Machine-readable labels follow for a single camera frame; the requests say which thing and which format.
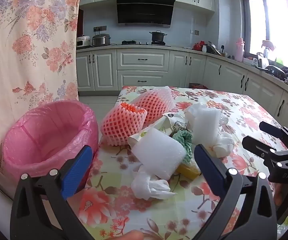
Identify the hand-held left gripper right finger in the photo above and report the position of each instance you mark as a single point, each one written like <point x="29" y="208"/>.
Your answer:
<point x="208" y="172"/>

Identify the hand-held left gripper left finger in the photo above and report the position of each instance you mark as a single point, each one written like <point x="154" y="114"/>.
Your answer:
<point x="76" y="172"/>

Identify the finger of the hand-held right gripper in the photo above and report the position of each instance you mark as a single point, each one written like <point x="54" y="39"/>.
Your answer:
<point x="256" y="146"/>
<point x="281" y="131"/>

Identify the yellow sponge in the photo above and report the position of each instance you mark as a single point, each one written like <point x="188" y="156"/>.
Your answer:
<point x="187" y="171"/>

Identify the white tissue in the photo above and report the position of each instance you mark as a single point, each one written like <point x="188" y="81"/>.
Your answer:
<point x="146" y="185"/>
<point x="223" y="142"/>

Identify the green crochet cloth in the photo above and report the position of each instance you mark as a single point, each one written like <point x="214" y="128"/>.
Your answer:
<point x="183" y="140"/>

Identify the white foam wrap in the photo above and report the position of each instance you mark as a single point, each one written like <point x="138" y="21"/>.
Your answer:
<point x="203" y="125"/>

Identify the pink-lined trash bin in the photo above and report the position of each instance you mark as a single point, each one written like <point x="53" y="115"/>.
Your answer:
<point x="49" y="130"/>

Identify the white foam block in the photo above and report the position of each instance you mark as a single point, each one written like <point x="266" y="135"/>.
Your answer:
<point x="158" y="152"/>

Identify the paper cup with green print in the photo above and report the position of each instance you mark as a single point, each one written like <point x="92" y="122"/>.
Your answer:
<point x="139" y="137"/>

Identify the pink foam fruit net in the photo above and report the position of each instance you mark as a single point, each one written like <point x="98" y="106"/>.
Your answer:
<point x="153" y="102"/>

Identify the person's right hand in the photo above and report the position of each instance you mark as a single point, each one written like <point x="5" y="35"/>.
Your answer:
<point x="279" y="195"/>

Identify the black wok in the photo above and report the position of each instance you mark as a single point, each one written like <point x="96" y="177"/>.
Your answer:
<point x="275" y="70"/>

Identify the red floor bin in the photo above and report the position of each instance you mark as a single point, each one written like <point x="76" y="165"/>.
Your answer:
<point x="197" y="86"/>

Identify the pink thermos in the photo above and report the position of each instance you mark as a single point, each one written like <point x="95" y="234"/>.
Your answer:
<point x="240" y="50"/>

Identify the metal tray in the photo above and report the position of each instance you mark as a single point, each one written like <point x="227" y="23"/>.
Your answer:
<point x="213" y="48"/>

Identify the window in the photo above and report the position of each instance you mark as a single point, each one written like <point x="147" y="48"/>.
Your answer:
<point x="258" y="25"/>

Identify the red kettle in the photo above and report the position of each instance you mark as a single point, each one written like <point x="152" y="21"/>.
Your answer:
<point x="198" y="46"/>

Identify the white lower cabinets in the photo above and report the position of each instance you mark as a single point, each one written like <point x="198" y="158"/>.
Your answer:
<point x="144" y="60"/>

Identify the white rice cooker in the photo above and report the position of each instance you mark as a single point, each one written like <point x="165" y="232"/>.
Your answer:
<point x="84" y="42"/>

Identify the silver pressure cooker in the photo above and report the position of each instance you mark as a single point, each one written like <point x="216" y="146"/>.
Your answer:
<point x="101" y="40"/>

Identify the floral curtain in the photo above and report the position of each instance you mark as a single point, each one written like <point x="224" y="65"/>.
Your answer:
<point x="34" y="42"/>

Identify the gas stove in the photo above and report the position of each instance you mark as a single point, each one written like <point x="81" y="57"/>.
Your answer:
<point x="134" y="43"/>

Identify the black cooking pot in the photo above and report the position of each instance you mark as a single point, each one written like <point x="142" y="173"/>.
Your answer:
<point x="157" y="37"/>

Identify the black range hood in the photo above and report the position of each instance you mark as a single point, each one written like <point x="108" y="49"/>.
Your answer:
<point x="144" y="10"/>

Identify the small wall socket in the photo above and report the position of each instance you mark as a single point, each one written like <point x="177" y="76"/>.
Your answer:
<point x="194" y="32"/>

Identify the wide wall socket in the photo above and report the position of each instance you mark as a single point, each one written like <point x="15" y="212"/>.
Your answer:
<point x="100" y="28"/>

